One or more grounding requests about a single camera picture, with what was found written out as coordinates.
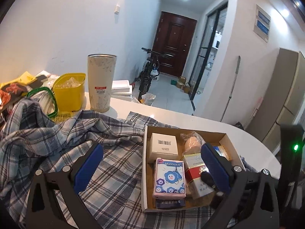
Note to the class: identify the shallow cardboard tray box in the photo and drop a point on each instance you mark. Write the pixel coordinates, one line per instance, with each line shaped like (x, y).
(148, 203)

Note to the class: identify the yellow plastic container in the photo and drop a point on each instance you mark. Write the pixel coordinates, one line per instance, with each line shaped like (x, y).
(69, 91)

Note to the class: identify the plaid blue grey shirt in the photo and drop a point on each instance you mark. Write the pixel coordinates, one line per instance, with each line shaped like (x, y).
(31, 141)

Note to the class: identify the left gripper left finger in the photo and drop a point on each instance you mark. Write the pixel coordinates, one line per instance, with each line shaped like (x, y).
(43, 209)

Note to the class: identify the small white barcode box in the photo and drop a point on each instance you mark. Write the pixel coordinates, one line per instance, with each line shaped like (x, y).
(162, 146)

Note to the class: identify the wall electrical panel box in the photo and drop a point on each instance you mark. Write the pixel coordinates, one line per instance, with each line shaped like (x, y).
(262, 23)

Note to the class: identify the pink flower tissue pack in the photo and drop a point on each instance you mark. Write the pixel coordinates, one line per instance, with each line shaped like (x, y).
(169, 180)

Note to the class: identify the stack of white boxes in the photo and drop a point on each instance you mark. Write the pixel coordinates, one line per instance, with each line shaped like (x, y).
(121, 89)

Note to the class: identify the green handled mop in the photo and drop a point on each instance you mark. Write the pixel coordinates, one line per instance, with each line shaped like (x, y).
(232, 88)

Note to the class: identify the beige refrigerator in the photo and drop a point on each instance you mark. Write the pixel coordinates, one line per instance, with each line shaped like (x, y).
(282, 100)

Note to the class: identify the black bicycle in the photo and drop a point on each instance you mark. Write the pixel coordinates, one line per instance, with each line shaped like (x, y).
(149, 71)

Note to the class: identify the dark blue cigarette pack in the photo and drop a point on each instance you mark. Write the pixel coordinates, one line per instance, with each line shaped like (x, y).
(170, 204)

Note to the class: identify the white wall switch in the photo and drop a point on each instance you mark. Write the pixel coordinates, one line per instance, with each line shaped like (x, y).
(117, 9)

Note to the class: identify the pile of snack packets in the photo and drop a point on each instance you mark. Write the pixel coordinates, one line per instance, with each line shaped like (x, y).
(13, 91)

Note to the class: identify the white plastic bag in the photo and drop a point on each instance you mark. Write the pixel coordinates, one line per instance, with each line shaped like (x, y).
(148, 99)

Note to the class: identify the dark red entrance door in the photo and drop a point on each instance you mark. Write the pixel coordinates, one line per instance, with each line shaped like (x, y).
(173, 40)

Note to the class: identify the beige sponge in plastic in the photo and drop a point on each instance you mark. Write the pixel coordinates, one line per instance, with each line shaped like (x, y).
(192, 143)

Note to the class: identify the gold blue cigarette pack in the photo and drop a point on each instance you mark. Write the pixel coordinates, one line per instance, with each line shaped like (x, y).
(222, 151)

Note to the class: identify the cardboard boxes on floor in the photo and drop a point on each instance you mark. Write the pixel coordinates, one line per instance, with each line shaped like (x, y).
(182, 84)

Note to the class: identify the black fuzzy hair scrunchie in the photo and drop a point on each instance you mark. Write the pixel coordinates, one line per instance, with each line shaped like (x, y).
(208, 180)

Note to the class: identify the green rimmed clear container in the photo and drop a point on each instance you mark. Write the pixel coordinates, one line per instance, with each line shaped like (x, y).
(46, 99)

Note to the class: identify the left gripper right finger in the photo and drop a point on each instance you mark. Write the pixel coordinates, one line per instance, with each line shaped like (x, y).
(249, 197)

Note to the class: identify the speckled white tumbler cup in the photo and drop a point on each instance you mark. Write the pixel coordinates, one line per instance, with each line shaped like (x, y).
(100, 69)

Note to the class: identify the red white cigarette pack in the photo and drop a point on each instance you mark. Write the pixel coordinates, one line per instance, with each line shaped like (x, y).
(194, 166)

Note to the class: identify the black framed glass door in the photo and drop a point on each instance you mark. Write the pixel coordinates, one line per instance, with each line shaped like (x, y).
(207, 51)

